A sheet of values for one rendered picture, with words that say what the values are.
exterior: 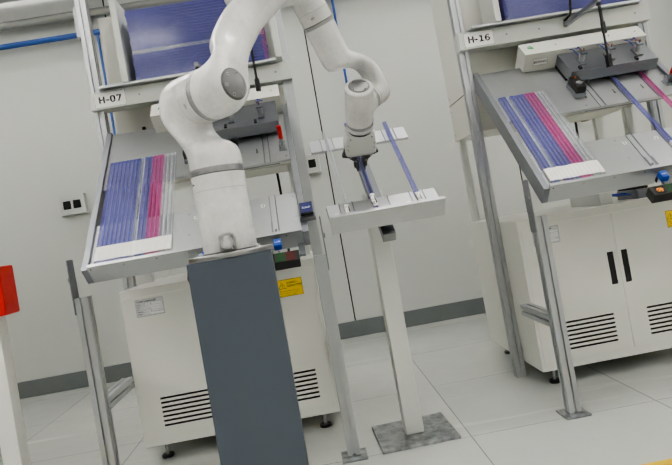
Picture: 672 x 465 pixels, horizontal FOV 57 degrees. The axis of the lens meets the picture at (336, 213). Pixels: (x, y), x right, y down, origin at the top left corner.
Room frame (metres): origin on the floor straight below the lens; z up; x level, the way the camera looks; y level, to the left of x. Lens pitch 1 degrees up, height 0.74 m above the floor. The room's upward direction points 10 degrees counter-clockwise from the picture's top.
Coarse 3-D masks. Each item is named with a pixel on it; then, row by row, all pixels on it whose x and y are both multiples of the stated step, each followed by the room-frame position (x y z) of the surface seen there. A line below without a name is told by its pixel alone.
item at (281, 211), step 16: (256, 208) 2.02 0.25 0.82; (272, 208) 2.01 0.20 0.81; (288, 208) 2.01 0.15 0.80; (176, 224) 2.00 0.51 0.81; (192, 224) 2.00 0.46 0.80; (256, 224) 1.97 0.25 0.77; (272, 224) 1.96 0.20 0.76; (288, 224) 1.96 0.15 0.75; (96, 240) 1.98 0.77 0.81; (176, 240) 1.95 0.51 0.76; (192, 240) 1.94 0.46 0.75
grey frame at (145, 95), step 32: (96, 64) 2.40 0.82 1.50; (288, 64) 2.40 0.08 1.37; (128, 96) 2.37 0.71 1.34; (288, 96) 2.43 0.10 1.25; (96, 128) 2.39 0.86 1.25; (320, 256) 1.94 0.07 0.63; (128, 288) 2.40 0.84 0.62; (320, 288) 1.93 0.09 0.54; (96, 352) 1.89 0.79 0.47; (96, 384) 1.90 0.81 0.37; (96, 416) 1.89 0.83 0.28; (352, 416) 1.93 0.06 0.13; (352, 448) 1.94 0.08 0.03
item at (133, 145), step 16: (112, 144) 2.35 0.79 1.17; (128, 144) 2.34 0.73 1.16; (144, 144) 2.33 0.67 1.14; (160, 144) 2.32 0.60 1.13; (176, 144) 2.31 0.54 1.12; (240, 144) 2.27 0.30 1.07; (256, 144) 2.27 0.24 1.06; (272, 144) 2.26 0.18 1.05; (112, 160) 2.28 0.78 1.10; (176, 160) 2.24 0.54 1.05; (256, 160) 2.20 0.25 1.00; (272, 160) 2.19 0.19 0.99; (288, 160) 2.19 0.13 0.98; (176, 176) 2.18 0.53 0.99
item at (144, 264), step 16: (256, 240) 1.90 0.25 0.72; (272, 240) 1.91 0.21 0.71; (288, 240) 1.93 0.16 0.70; (144, 256) 1.88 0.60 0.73; (160, 256) 1.89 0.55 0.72; (176, 256) 1.90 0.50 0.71; (192, 256) 1.91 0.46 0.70; (96, 272) 1.89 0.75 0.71; (112, 272) 1.90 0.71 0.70; (128, 272) 1.91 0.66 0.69; (144, 272) 1.92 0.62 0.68
